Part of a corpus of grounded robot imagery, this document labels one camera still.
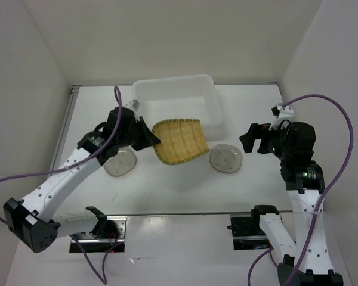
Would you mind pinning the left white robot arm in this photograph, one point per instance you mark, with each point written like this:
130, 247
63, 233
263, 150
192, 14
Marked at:
31, 218

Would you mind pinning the white plastic bin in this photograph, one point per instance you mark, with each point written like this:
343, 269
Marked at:
185, 97

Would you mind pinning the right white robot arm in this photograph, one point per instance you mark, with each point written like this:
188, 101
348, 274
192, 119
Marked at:
303, 260

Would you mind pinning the bamboo woven tray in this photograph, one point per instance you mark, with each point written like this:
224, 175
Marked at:
182, 140

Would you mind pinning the aluminium table rail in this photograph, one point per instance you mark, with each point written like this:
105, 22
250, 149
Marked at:
65, 127

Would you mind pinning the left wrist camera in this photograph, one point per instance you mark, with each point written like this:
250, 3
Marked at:
133, 105

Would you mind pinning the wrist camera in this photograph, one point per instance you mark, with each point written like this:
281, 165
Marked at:
133, 105
281, 113

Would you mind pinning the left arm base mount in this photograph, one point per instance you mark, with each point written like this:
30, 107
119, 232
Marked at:
113, 237

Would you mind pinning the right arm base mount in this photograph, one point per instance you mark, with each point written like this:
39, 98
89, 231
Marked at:
250, 232

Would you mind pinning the clear glass plate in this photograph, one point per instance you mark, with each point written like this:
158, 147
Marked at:
225, 158
121, 164

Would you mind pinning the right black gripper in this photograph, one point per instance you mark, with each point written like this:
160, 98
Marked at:
256, 131

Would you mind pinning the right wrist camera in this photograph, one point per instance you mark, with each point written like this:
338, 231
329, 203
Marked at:
281, 113

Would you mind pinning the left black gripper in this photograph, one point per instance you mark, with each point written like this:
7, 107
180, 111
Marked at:
148, 139

